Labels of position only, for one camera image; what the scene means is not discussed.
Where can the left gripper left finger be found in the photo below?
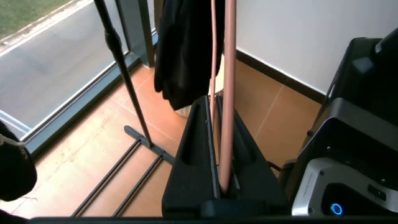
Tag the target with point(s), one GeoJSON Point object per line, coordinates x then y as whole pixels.
{"type": "Point", "coordinates": [186, 180]}

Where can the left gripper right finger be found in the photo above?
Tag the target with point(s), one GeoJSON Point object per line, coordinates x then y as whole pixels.
{"type": "Point", "coordinates": [255, 186]}

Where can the pink clothes hanger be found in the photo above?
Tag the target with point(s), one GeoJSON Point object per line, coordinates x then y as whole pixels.
{"type": "Point", "coordinates": [228, 93]}

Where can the black garment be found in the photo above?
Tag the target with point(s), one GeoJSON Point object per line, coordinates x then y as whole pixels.
{"type": "Point", "coordinates": [183, 56]}

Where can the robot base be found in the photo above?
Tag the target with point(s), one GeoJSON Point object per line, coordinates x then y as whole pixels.
{"type": "Point", "coordinates": [342, 186]}

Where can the black clothes rack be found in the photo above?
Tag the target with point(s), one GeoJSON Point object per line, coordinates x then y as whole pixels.
{"type": "Point", "coordinates": [124, 68]}

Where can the window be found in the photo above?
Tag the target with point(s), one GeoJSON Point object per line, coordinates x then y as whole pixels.
{"type": "Point", "coordinates": [46, 62]}

